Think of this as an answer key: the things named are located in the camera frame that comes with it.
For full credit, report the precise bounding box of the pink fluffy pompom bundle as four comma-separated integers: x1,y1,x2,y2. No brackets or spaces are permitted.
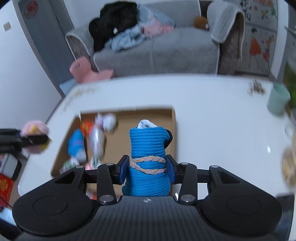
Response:
20,120,51,154

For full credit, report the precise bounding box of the pink plastic chair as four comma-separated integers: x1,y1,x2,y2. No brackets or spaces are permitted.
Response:
69,56,114,84

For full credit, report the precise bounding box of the white sock green tie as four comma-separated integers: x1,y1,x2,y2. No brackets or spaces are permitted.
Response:
59,157,80,174

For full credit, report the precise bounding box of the black clothing pile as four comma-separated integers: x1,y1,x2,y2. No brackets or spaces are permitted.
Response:
88,1,138,52

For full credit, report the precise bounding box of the blue ribbed sock pastel tie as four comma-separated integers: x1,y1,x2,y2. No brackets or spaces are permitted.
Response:
122,120,172,196

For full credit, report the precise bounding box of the bubble wrap bundle in box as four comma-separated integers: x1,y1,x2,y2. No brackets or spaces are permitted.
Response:
89,113,117,159

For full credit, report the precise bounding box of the blue sock roll in box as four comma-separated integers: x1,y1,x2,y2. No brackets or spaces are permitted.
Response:
68,128,87,163

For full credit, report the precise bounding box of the grey quilted armrest cover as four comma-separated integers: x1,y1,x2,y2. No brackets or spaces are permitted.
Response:
207,1,245,46

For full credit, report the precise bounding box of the pink clothing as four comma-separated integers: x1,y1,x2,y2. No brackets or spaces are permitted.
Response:
142,19,174,38

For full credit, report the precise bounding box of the brown plush toy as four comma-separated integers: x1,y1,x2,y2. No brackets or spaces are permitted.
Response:
193,16,209,30

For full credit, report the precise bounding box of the mint green cup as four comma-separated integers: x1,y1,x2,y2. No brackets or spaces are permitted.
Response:
267,82,291,115

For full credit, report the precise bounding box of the grey door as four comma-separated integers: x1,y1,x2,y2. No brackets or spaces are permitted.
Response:
13,1,75,95

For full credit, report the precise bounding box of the snack plate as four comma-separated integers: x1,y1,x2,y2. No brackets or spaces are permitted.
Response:
281,147,295,186

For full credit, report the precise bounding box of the grey sofa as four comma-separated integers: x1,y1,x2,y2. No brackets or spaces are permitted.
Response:
65,1,243,77

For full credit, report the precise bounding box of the seed shell pile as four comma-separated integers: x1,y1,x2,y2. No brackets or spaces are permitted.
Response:
247,79,266,96

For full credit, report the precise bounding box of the wall light switch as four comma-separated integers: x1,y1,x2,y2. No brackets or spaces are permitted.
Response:
3,22,11,32

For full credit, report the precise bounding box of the decorated cabinet girl sticker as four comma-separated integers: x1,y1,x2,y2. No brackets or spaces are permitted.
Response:
236,0,278,75

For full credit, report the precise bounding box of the white sock pink tie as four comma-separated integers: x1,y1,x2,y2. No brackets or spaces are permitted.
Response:
85,156,101,170

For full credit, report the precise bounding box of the brown cardboard box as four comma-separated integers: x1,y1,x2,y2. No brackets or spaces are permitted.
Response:
51,106,176,177

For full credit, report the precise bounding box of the orange plastic bundle in box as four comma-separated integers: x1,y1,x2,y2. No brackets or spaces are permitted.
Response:
80,120,94,138

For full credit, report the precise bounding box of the light blue clothing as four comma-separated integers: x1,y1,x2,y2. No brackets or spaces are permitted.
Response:
105,4,176,52

